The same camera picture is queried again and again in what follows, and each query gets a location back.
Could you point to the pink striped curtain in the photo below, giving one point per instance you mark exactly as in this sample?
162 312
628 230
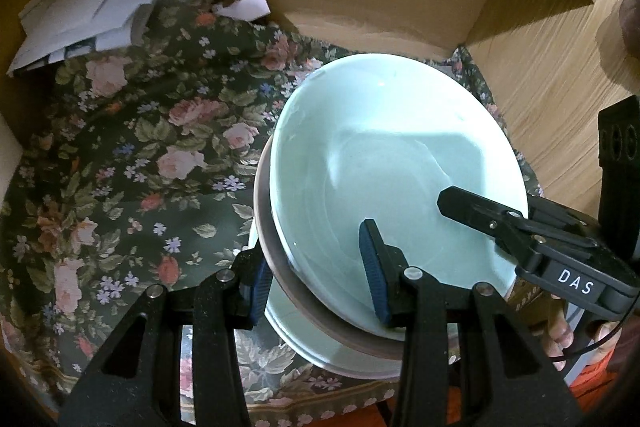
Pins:
631 19

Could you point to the pale pink roll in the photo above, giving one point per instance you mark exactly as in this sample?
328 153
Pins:
9 147

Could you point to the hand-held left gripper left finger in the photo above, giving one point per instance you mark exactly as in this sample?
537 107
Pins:
260 289

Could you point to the dark floral tablecloth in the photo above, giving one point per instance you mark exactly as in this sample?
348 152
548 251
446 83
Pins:
125 157

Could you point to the pink bowl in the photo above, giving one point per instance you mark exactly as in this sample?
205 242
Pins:
261 212

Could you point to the person's right hand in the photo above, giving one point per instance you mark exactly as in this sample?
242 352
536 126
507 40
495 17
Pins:
561 332

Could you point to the stack of white papers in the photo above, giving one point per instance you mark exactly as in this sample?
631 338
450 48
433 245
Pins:
100 2

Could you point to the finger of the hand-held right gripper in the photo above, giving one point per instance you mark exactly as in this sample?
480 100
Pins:
565 219
480 214

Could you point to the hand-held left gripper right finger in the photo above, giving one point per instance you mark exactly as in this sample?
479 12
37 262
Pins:
375 277

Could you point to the light green plate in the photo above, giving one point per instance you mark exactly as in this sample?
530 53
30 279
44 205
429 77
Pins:
295 342

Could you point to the small white paper box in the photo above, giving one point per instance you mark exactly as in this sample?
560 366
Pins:
245 7

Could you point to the light green bowl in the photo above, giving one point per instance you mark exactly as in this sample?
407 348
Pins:
375 147

